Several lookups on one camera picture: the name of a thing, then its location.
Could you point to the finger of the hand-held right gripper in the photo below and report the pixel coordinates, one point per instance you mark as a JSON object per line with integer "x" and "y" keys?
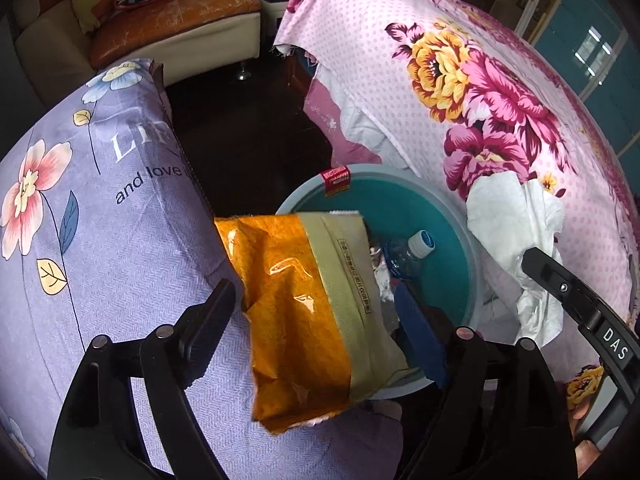
{"x": 555, "y": 282}

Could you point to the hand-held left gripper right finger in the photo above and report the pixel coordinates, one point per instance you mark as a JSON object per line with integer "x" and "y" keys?
{"x": 420, "y": 335}

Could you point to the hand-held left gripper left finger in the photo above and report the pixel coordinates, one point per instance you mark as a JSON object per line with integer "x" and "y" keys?
{"x": 212, "y": 320}

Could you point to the white tissue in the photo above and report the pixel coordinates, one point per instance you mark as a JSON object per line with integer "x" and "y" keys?
{"x": 510, "y": 230}

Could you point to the teal plastic bin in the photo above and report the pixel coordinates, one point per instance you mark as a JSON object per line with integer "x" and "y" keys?
{"x": 450, "y": 270}

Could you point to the orange and cream snack bag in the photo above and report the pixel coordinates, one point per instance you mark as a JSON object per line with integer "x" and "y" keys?
{"x": 295, "y": 320}

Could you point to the blue label water bottle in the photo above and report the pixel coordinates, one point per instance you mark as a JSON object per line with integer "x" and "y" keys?
{"x": 400, "y": 260}

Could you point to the orange leather seat cushion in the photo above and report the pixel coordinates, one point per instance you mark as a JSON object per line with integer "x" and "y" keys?
{"x": 190, "y": 10}

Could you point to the pink floral blanket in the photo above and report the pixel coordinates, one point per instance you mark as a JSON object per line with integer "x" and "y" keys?
{"x": 380, "y": 25}

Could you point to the low white black table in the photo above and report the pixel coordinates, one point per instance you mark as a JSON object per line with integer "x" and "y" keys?
{"x": 275, "y": 12}

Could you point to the beige sofa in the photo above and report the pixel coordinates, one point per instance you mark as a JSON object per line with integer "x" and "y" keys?
{"x": 45, "y": 45}

